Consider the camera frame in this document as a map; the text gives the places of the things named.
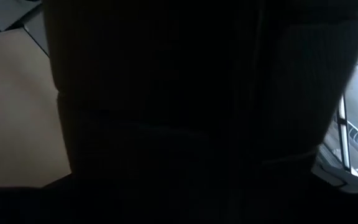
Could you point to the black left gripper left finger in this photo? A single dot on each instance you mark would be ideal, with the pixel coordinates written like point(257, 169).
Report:
point(104, 180)

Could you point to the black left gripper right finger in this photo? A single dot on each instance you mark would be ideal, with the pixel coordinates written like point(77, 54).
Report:
point(319, 193)

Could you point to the black slide sandal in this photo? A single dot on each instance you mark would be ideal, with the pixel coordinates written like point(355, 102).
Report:
point(182, 77)

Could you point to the white LED light bar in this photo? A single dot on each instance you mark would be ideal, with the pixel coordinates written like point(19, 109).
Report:
point(343, 140)

